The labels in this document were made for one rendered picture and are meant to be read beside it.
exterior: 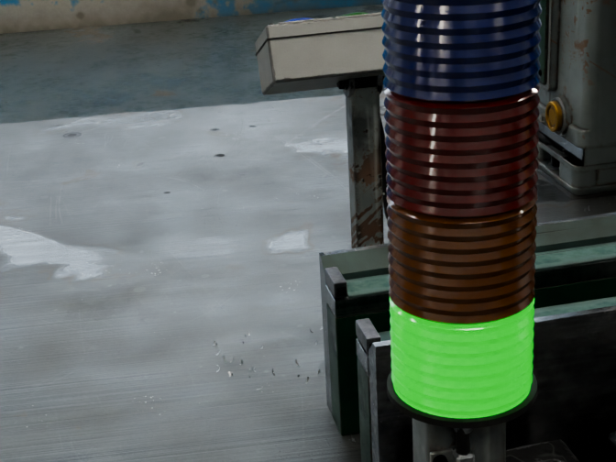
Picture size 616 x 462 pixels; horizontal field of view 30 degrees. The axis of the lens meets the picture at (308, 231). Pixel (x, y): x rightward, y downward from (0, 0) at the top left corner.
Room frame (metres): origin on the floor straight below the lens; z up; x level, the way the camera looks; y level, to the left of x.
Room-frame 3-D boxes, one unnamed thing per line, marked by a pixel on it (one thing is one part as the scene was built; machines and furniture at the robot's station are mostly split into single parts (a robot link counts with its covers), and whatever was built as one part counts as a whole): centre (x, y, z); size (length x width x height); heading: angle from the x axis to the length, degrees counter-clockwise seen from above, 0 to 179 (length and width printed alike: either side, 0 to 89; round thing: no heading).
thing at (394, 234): (0.43, -0.06, 1.10); 0.06 x 0.06 x 0.04
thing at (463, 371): (0.43, -0.06, 1.05); 0.06 x 0.06 x 0.04
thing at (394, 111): (0.43, -0.06, 1.14); 0.06 x 0.06 x 0.04
